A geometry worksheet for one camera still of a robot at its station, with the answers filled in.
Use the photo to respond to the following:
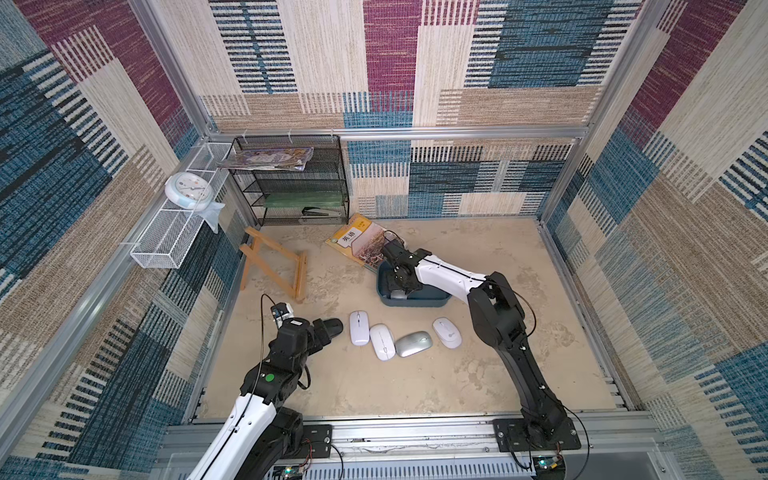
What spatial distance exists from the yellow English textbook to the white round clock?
460 millimetres

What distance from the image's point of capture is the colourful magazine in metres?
0.82

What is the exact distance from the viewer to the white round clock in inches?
29.0

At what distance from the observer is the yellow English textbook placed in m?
1.10

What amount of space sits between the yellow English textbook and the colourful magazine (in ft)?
1.03
